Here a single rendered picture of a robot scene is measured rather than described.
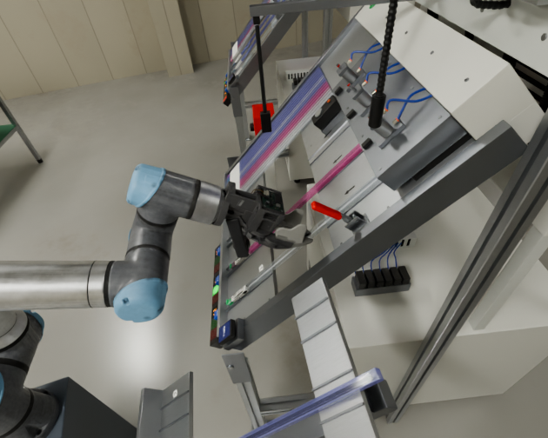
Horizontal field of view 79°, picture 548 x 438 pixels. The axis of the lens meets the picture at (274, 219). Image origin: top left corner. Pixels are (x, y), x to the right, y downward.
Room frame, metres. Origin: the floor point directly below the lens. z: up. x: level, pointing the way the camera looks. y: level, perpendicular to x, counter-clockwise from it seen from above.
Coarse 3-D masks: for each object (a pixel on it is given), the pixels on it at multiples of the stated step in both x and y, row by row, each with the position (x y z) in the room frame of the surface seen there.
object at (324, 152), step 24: (360, 24) 1.02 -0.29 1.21; (336, 48) 1.05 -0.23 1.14; (360, 48) 0.92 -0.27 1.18; (336, 72) 0.93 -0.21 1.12; (312, 144) 0.75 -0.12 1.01; (336, 144) 0.67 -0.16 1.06; (312, 168) 0.66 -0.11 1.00; (360, 168) 0.54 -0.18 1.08; (336, 192) 0.53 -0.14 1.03; (384, 192) 0.44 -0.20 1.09; (408, 192) 0.40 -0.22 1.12; (336, 240) 0.42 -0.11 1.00
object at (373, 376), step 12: (372, 372) 0.15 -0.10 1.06; (348, 384) 0.15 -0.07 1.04; (360, 384) 0.14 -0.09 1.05; (372, 384) 0.14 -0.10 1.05; (324, 396) 0.14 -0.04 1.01; (336, 396) 0.14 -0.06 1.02; (348, 396) 0.14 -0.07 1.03; (300, 408) 0.14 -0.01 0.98; (312, 408) 0.14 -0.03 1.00; (324, 408) 0.13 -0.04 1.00; (276, 420) 0.14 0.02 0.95; (288, 420) 0.13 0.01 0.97; (300, 420) 0.13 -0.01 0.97; (252, 432) 0.13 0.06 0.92; (264, 432) 0.13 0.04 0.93; (276, 432) 0.13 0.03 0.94
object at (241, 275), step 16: (256, 256) 0.55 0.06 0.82; (272, 256) 0.51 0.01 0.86; (240, 272) 0.54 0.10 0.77; (256, 272) 0.50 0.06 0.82; (272, 272) 0.46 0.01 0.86; (240, 288) 0.49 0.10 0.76; (256, 288) 0.46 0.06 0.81; (272, 288) 0.42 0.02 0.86; (240, 304) 0.45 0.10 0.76; (256, 304) 0.41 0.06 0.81
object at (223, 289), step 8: (224, 176) 1.02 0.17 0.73; (224, 184) 0.97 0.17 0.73; (224, 224) 0.77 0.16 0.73; (224, 232) 0.73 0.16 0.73; (224, 240) 0.70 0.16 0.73; (224, 248) 0.67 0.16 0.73; (224, 256) 0.63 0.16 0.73; (224, 264) 0.61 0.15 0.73; (224, 272) 0.58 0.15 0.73; (224, 280) 0.55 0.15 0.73; (224, 288) 0.53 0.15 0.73; (224, 296) 0.50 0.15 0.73; (224, 304) 0.47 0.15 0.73; (224, 312) 0.45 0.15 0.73; (224, 320) 0.43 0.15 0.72
